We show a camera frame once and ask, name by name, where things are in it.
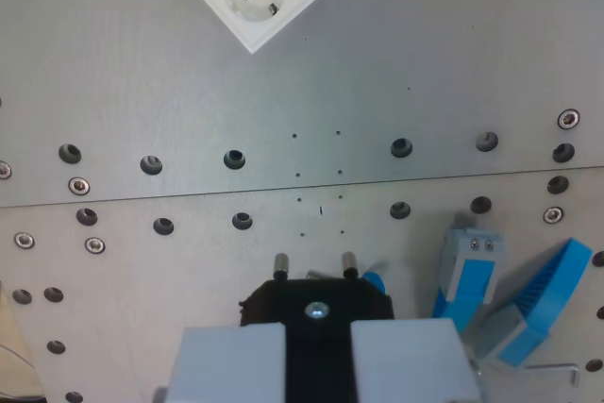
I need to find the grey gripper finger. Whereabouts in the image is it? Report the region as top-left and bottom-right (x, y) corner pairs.
(153, 324), (288, 403)
(351, 317), (483, 403)

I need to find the black two-pin power plug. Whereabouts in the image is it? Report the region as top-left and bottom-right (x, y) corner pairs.
(239, 251), (395, 403)

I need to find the small blue round part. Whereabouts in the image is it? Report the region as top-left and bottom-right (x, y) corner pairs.
(361, 270), (389, 296)

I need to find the blue and grey clamp block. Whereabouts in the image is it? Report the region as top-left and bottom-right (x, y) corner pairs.
(431, 226), (506, 333)

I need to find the blue ribbed plastic part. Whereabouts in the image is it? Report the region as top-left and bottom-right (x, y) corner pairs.
(471, 237), (594, 371)

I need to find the silver allen key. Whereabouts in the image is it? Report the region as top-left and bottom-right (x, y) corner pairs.
(523, 361), (581, 388)

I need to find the clear plastic sheet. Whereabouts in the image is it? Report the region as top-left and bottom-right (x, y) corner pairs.
(0, 279), (47, 399)

